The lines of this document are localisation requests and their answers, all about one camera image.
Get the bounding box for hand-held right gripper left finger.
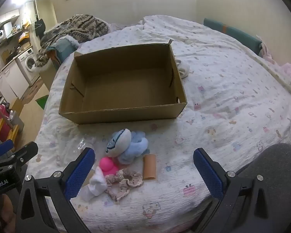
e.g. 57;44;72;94
15;148;96;233

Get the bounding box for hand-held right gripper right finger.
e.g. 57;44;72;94
193;148;282;233

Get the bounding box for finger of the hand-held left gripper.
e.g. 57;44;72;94
0;141;39;168
0;139;14;161

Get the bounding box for white sock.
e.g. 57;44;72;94
81;166;107;201

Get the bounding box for clear plastic bag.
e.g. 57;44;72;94
73;137;96;156

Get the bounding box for pale pink dotted scrunchie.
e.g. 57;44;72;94
104;170;131;202

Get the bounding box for white and blue plush toy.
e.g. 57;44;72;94
105;129;132;157

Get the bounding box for brown crochet scrunchie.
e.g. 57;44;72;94
120;170;143;188

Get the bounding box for tan cylindrical tube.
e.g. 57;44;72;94
143;154;157;180

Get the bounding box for brown cardboard box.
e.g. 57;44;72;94
59;39;188;125

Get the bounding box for yellow wooden rack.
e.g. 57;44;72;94
0;112;25;151

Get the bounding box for pink rubber toy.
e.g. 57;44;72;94
99;157;119;175

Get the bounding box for green floor item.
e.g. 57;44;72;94
36;94;49;111

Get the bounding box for person's grey pants leg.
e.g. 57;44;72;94
233;143;291;233

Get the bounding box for white floor cabinets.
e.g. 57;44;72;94
0;61;29;100

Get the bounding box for printed bedsheet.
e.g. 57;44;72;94
27;15;291;233

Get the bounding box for white washing machine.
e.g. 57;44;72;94
16;47;40;84

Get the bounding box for cream white cloth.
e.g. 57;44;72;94
176;59;191;79

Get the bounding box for teal fluffy cushion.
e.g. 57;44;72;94
47;36;80;66

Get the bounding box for black hanging garment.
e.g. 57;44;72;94
35;19;46;38

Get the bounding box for pink clothing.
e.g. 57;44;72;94
259;41;291;90

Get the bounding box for patterned knit blanket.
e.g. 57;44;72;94
35;15;109;68

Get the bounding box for teal headboard cushion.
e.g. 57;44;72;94
204;17;262;55

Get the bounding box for white wall cabinets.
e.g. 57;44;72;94
0;1;34;28

